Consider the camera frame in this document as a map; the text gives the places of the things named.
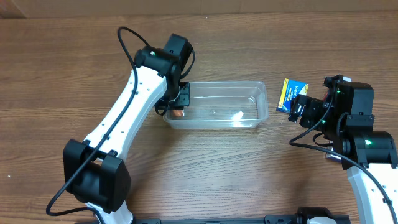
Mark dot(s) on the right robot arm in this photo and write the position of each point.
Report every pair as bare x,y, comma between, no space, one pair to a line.
341,124

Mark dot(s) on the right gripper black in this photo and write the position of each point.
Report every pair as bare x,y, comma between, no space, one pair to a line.
300,109

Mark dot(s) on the orange bottle white cap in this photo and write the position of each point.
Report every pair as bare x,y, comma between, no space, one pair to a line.
178,114

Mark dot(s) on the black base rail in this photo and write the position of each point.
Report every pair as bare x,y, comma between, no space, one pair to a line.
304,215

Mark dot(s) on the red medicine box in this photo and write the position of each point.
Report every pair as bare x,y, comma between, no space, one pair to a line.
325,95

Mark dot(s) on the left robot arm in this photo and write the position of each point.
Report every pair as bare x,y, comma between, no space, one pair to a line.
94,169

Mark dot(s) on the white blue medicine box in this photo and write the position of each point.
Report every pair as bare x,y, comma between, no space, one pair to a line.
333,157

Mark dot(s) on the clear plastic container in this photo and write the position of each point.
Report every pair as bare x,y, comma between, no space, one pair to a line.
223,105

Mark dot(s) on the blue yellow VapoDrops box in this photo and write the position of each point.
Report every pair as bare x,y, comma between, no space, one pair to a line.
290,89

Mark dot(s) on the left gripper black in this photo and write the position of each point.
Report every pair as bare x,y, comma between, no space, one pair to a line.
175,104

